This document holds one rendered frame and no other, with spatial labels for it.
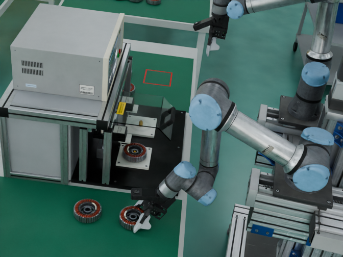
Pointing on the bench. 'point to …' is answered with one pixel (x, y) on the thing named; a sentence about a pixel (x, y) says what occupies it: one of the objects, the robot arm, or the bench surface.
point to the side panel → (34, 150)
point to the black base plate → (121, 181)
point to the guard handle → (171, 116)
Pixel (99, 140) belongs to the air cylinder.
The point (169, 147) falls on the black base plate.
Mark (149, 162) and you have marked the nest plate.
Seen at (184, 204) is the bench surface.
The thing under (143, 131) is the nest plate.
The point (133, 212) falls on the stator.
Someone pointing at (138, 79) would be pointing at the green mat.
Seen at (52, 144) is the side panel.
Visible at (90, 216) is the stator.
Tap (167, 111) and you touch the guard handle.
